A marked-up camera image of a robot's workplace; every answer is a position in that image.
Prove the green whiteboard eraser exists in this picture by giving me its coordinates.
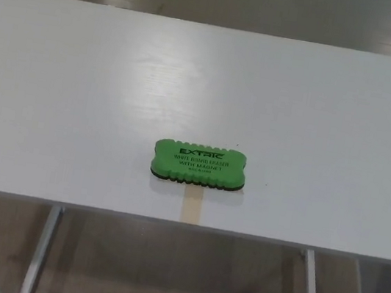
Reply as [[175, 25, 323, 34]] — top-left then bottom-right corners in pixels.
[[148, 134, 253, 194]]

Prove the long beige masking tape strip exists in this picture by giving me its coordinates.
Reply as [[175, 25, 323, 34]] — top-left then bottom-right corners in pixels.
[[179, 182, 207, 227]]

